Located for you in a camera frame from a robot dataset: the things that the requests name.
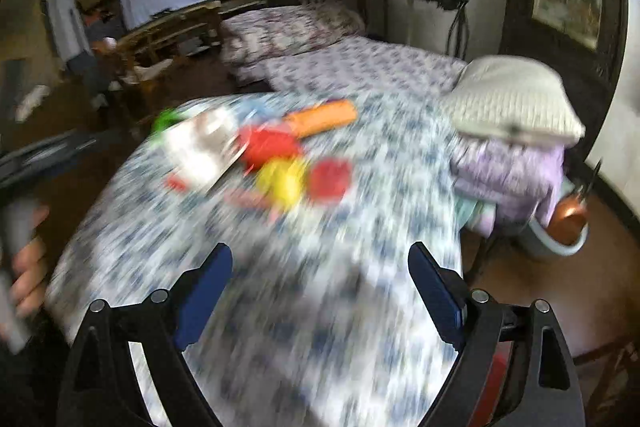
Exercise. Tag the folded floral quilt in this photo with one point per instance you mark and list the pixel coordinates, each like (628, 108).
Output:
(295, 27)

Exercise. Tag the blue floral bedsheet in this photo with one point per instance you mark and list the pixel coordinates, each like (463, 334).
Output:
(350, 257)

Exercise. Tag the white floor cloth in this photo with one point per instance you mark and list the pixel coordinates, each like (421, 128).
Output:
(32, 102)

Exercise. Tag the white knit pillow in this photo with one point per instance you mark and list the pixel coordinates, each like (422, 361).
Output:
(515, 102)

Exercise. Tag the orange snack packet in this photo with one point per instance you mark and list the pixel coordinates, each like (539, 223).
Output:
(322, 117)

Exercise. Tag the light blue plastic basin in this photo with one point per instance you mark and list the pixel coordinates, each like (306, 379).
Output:
(555, 244)

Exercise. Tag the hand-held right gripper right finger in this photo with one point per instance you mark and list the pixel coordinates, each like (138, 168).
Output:
(437, 302)

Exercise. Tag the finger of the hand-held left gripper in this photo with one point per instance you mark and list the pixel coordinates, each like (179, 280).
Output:
(60, 152)

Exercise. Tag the green drink carton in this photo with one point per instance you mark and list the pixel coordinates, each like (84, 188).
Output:
(165, 122)

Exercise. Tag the dark wooden chair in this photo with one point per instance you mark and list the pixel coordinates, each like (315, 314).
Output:
(610, 367)

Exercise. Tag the purple quilted jacket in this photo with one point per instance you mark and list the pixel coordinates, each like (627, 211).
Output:
(510, 172)

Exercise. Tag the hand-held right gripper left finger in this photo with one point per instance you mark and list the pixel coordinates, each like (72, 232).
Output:
(205, 297)

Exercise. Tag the copper coloured bowl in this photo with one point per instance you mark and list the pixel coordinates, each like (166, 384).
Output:
(567, 217)

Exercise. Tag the pink clear wrapper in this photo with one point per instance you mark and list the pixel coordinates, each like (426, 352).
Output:
(247, 200)

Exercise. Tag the person's left hand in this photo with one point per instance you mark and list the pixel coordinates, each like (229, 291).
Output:
(30, 272)

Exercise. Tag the wooden bench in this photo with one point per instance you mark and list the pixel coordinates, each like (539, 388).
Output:
(170, 27)

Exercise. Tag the purple floral bedsheet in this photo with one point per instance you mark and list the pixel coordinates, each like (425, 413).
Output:
(370, 67)

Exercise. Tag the red snack wrapper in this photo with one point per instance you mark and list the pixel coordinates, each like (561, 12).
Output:
(330, 179)

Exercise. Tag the white cardboard box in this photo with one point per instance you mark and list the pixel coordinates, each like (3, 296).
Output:
(205, 152)

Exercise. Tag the yellow wrapper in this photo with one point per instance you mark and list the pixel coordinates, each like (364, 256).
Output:
(282, 179)

